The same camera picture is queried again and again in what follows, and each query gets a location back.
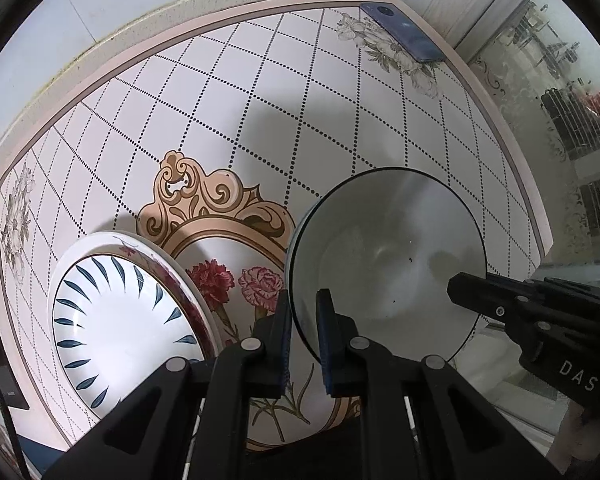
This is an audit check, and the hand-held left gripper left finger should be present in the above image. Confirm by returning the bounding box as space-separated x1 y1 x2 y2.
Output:
42 290 293 480

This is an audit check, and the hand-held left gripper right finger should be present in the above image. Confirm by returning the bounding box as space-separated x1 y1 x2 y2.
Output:
316 289 563 480

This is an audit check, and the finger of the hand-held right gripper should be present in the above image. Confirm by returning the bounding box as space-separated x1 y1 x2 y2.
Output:
447 271 600 330

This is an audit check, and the pink floral plate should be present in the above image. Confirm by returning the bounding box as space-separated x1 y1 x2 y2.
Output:
47 230 227 413

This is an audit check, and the blue leaf pattern plate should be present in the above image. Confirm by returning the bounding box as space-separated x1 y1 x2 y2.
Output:
52 255 203 409

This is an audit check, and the frosted glass sliding door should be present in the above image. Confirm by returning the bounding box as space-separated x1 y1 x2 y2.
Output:
425 0 600 411

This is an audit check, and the floral printed table mat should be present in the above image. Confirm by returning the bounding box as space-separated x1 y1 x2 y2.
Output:
0 5 556 453

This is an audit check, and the blue smartphone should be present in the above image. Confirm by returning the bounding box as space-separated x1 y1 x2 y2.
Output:
359 1 443 65

